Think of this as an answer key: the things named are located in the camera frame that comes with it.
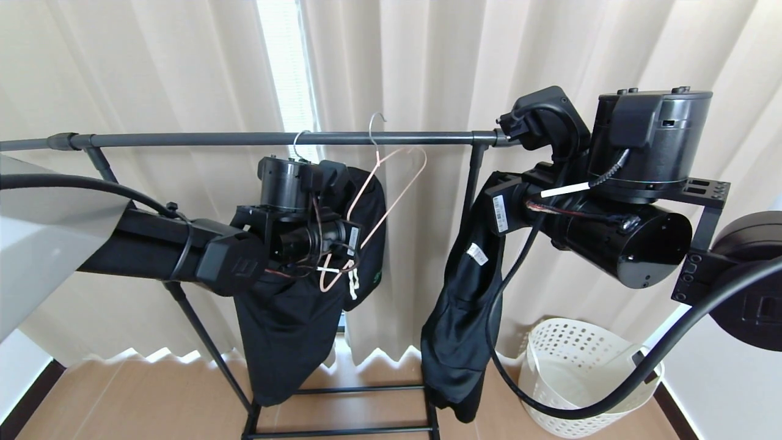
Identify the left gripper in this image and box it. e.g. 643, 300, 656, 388
269, 211, 362, 270

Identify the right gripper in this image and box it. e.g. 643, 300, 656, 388
486, 171, 694, 289

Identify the black t-shirt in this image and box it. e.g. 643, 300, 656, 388
420, 183, 508, 424

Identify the black clothes rack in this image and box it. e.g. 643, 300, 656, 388
0, 130, 511, 440

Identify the white laundry basket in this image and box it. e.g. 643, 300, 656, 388
518, 318, 665, 439

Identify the window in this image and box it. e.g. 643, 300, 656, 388
257, 0, 320, 163

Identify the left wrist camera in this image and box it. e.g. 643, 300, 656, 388
315, 160, 350, 205

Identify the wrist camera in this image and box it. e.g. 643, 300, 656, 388
315, 160, 350, 205
496, 86, 592, 163

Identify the black garment with white cord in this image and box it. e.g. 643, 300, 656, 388
234, 165, 387, 408

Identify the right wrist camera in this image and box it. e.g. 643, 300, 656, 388
496, 86, 592, 163

